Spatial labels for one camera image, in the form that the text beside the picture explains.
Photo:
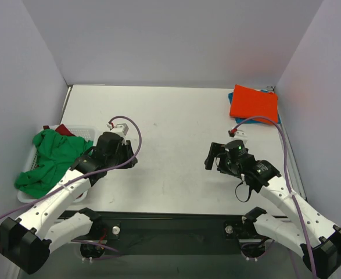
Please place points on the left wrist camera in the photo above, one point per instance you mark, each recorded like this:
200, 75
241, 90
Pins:
120, 129

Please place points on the folded blue t-shirt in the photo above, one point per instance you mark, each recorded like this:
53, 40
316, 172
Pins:
274, 120

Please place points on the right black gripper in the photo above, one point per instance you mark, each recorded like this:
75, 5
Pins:
219, 160

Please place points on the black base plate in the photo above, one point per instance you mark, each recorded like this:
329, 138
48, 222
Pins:
173, 234

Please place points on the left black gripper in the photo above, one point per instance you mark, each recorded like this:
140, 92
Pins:
128, 154

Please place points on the white plastic basket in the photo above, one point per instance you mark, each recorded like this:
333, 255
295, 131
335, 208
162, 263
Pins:
87, 132

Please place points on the green t-shirt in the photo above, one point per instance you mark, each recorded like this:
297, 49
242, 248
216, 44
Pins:
55, 154

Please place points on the folded orange t-shirt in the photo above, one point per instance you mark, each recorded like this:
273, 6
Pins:
253, 104

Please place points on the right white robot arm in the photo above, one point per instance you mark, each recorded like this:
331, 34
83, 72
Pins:
309, 234

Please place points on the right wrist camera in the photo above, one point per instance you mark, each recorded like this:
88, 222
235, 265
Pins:
236, 134

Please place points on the dark red t-shirt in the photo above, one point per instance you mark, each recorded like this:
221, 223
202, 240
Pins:
63, 130

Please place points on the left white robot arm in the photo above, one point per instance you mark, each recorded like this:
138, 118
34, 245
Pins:
29, 240

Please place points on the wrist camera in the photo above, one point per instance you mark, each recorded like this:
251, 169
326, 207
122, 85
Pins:
120, 129
236, 134

